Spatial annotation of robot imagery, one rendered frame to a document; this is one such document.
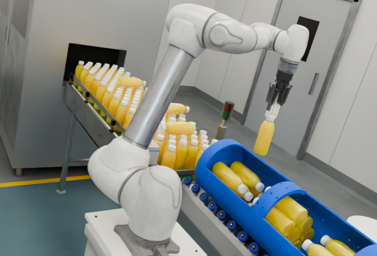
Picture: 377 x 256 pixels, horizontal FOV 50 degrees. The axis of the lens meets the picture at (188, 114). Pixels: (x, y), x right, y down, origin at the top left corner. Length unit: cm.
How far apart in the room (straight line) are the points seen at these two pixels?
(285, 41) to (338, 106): 364
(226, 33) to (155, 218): 64
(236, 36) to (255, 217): 71
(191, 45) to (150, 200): 54
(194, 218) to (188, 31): 93
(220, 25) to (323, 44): 432
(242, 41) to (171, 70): 26
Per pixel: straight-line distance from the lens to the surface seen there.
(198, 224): 196
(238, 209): 171
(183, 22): 145
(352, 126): 538
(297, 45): 187
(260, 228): 164
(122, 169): 142
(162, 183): 132
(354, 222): 211
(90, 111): 290
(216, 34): 135
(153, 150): 200
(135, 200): 136
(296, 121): 578
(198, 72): 736
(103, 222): 153
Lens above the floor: 188
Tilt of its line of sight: 18 degrees down
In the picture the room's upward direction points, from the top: 15 degrees clockwise
